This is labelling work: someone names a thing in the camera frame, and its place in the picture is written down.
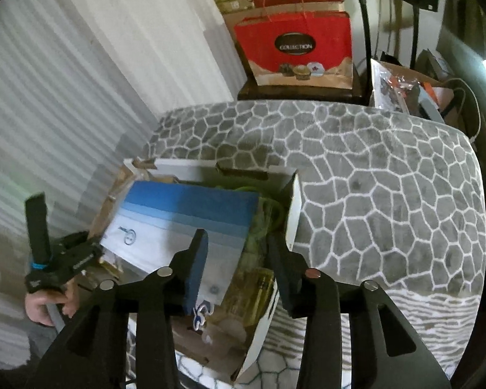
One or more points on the small blue white item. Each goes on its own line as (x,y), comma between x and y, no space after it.
(202,315)

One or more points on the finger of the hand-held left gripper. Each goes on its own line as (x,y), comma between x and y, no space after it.
(37,227)

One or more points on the clear bag of parts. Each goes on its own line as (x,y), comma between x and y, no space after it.
(388,85)

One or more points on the blue and white box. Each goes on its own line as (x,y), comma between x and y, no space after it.
(166,219)

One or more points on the white curtain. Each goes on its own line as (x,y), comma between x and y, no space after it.
(64,89)

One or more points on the dark wooden stool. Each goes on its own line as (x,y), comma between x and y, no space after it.
(299,94)

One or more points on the white cardboard box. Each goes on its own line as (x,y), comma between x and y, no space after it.
(293,210)

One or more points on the grey patterned blanket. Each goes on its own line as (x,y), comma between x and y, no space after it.
(388,194)

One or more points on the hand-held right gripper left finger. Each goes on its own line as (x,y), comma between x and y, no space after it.
(196,271)

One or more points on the open brown cardboard box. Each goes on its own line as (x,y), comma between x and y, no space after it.
(433,89)

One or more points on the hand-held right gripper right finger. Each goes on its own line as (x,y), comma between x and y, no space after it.
(285,279)

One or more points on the red paper bag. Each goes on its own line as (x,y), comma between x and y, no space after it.
(259,44)

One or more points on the person's left hand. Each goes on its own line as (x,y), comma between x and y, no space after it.
(36,308)

